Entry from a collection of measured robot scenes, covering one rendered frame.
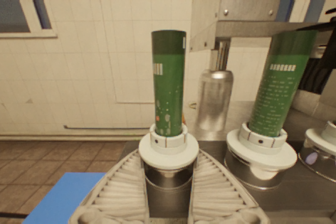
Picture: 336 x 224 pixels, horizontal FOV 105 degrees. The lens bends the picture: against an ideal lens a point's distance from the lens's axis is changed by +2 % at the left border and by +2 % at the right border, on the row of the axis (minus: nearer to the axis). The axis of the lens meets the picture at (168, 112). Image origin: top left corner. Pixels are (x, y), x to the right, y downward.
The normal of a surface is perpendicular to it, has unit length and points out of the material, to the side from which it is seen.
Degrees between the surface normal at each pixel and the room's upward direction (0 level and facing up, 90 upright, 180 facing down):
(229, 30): 90
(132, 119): 90
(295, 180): 0
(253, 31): 90
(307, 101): 90
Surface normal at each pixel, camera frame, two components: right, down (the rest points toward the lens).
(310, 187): 0.00, -0.92
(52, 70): 0.00, 0.39
